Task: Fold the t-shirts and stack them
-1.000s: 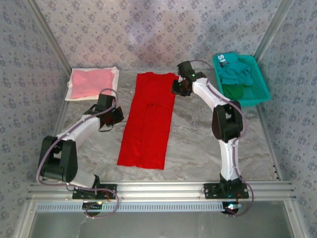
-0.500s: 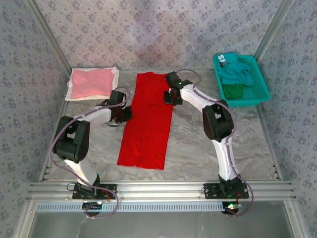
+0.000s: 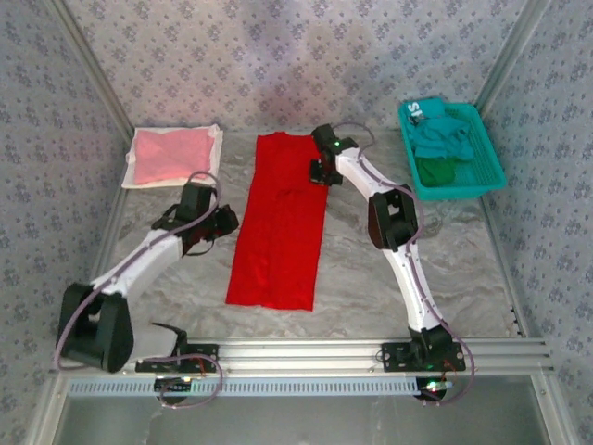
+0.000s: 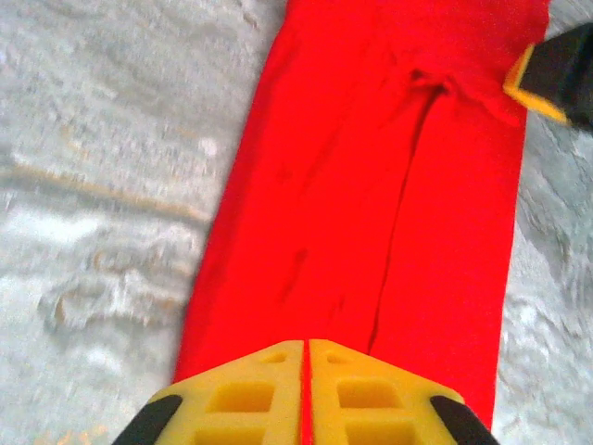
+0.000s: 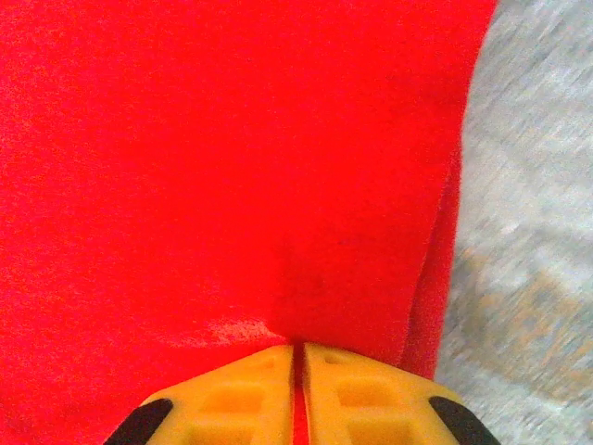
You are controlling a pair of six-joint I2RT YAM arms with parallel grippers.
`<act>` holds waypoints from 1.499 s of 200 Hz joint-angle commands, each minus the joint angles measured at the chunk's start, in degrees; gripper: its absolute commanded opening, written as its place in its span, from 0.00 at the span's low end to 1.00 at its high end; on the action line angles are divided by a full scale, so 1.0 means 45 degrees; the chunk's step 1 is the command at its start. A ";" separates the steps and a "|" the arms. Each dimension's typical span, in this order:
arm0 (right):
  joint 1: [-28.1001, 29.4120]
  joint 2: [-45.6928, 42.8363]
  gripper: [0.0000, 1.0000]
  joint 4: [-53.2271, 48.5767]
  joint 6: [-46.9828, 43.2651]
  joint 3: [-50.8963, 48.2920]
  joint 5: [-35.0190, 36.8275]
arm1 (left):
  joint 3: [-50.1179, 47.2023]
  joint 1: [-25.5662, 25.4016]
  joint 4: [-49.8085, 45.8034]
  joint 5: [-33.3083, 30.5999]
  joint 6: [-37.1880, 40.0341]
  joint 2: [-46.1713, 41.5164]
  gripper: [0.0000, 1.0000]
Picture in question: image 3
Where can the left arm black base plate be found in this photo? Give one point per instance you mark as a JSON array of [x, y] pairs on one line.
[[204, 359]]

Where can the aluminium mounting rail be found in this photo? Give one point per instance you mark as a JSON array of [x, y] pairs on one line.
[[301, 354]]

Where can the red t-shirt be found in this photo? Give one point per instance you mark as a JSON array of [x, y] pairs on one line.
[[278, 232]]

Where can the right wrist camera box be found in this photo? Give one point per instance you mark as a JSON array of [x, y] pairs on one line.
[[319, 172]]

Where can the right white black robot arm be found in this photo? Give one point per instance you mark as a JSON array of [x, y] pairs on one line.
[[412, 278]]

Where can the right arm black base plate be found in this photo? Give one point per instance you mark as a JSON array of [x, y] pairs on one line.
[[398, 359]]

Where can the white folded t-shirt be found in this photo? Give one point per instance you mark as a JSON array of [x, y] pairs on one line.
[[129, 181]]

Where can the pink folded t-shirt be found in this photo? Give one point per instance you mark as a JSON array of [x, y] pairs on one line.
[[171, 155]]

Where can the teal t-shirt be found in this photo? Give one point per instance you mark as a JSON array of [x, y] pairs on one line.
[[440, 134]]

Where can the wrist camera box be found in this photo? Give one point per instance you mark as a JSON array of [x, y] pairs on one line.
[[319, 172], [227, 220]]

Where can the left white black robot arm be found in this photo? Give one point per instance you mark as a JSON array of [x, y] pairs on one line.
[[139, 264]]

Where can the black circuit board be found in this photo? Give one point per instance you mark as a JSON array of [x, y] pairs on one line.
[[173, 385], [433, 387]]

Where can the aluminium frame post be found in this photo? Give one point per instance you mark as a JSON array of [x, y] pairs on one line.
[[505, 65], [92, 74]]

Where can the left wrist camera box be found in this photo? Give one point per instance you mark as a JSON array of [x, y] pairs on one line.
[[227, 220]]

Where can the teal plastic basket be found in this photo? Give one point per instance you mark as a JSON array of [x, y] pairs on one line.
[[484, 181]]

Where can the aluminium table side rail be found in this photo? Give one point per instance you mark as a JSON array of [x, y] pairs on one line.
[[498, 241], [113, 218]]

